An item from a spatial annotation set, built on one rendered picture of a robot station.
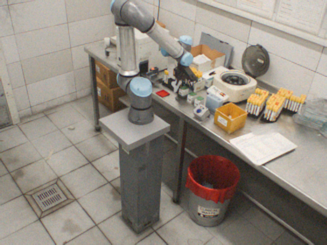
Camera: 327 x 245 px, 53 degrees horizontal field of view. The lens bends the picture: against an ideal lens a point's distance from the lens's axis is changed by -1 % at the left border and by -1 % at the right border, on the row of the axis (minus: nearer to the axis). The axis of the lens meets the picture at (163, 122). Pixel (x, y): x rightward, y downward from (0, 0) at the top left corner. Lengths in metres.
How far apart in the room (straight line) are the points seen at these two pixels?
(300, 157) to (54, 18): 2.51
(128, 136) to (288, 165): 0.84
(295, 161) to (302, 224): 0.66
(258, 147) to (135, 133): 0.67
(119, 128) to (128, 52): 0.41
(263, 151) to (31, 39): 2.38
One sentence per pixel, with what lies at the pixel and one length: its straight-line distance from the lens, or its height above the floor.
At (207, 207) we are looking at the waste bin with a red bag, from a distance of 2.34.
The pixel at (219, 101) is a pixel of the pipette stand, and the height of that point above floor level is 0.97.
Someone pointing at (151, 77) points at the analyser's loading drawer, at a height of 0.93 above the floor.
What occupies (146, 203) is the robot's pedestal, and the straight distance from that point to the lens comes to 2.27.
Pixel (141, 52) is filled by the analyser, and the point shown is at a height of 1.07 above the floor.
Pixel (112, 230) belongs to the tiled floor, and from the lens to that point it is 2.49.
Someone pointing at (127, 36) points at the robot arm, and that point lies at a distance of 1.76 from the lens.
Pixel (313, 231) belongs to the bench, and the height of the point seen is 0.27.
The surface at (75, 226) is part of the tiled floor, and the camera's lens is 2.55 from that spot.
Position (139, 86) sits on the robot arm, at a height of 1.14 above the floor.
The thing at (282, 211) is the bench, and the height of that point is 0.27.
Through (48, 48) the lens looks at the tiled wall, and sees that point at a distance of 3.47.
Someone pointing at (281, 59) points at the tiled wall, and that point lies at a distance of 2.31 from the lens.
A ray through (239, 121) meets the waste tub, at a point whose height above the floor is 0.94.
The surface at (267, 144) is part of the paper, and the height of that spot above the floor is 0.89.
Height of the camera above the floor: 2.02
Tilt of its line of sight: 36 degrees down
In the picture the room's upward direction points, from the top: 3 degrees clockwise
